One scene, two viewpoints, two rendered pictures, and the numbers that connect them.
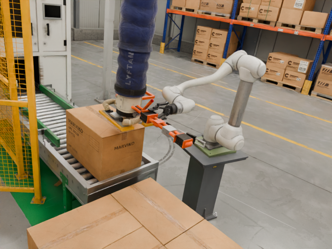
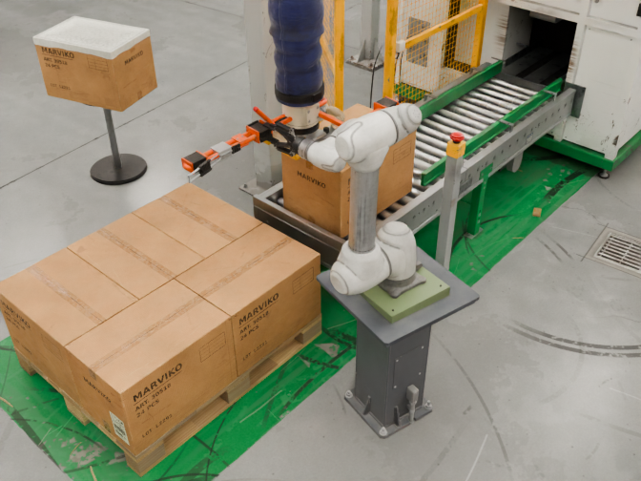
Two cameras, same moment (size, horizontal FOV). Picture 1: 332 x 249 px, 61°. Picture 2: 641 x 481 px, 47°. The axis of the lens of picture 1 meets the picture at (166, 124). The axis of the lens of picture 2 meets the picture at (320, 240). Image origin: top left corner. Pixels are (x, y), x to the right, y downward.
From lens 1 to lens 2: 349 cm
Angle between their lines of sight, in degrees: 75
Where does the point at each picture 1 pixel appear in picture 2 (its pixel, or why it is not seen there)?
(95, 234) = (185, 224)
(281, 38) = not seen: outside the picture
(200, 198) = (360, 364)
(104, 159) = (285, 177)
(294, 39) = not seen: outside the picture
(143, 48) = (275, 31)
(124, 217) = (217, 240)
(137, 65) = (277, 55)
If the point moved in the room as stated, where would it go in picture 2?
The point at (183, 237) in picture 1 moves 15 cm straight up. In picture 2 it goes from (189, 295) to (185, 269)
